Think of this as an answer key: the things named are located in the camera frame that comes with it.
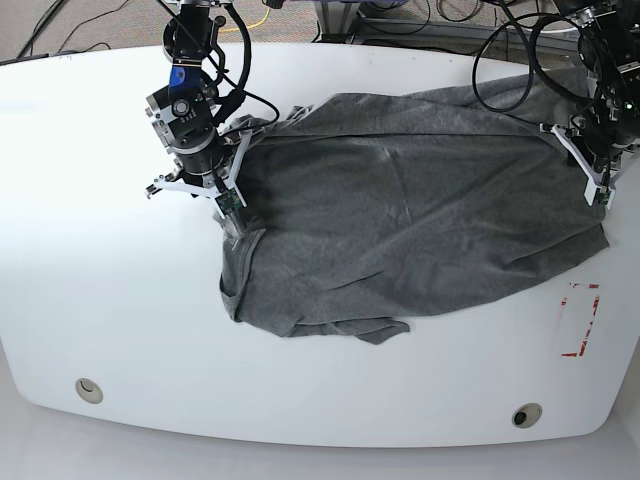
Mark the black floor cables left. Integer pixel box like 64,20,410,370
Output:
17,0,126,59

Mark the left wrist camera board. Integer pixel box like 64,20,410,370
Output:
595,187,614,209

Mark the aluminium frame post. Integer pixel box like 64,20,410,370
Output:
314,1,363,44

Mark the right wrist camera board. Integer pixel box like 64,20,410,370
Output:
215,188,246,217

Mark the table grommet hole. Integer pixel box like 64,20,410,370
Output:
75,378,104,405
512,403,543,429

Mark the white cable on floor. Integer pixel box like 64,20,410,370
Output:
473,22,506,59

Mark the red tape marking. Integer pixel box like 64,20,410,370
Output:
555,283,601,358

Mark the left table grommet hole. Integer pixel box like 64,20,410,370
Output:
75,378,104,405

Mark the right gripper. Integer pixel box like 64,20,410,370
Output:
144,129,261,203

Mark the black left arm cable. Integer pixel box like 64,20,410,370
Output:
472,0,601,119

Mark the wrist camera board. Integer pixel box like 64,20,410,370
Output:
595,187,614,209
215,188,246,217

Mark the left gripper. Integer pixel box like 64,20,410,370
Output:
539,115,638,205

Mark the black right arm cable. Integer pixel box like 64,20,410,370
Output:
159,0,281,126

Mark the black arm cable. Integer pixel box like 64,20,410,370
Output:
472,0,601,119
159,0,281,126

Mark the grey t-shirt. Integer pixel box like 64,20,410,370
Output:
219,76,609,344

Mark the right table grommet hole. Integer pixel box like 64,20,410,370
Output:
512,403,543,429

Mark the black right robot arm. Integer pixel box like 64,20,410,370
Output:
145,1,264,217

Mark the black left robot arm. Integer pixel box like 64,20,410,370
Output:
529,1,639,207

